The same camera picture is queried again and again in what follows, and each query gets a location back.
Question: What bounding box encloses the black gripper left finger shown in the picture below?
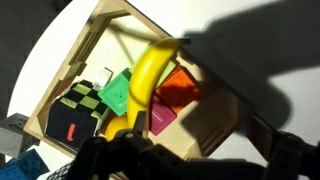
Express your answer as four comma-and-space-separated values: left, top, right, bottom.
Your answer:
133, 111, 147, 134

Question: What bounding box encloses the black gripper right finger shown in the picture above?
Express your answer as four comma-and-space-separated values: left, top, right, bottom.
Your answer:
246, 114, 279, 154

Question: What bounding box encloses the yellow banana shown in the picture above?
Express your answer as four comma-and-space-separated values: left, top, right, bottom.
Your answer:
127, 37, 191, 128

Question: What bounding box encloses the wooden slatted crate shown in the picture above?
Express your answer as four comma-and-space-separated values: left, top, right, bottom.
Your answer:
25, 0, 239, 160

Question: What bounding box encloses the yellow round fruit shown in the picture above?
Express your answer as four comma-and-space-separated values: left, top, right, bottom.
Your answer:
105, 115, 129, 141

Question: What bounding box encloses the magenta pink cube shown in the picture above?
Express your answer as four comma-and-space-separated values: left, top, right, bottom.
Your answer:
149, 95, 177, 136

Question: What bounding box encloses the orange cube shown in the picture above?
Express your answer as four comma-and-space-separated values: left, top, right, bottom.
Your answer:
156, 65, 201, 113

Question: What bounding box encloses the small clear block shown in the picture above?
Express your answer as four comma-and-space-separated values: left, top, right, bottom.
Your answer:
93, 68, 113, 89

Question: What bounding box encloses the black cube with red mark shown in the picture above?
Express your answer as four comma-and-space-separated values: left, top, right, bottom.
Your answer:
45, 80, 108, 149

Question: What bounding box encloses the black white patterned cube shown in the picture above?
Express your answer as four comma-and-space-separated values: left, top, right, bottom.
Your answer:
46, 162, 72, 180

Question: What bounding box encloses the blue cube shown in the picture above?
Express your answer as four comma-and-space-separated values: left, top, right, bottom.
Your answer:
0, 149, 49, 180

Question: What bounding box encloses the grey cube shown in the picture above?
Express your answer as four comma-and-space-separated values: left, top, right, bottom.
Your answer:
0, 113, 40, 158

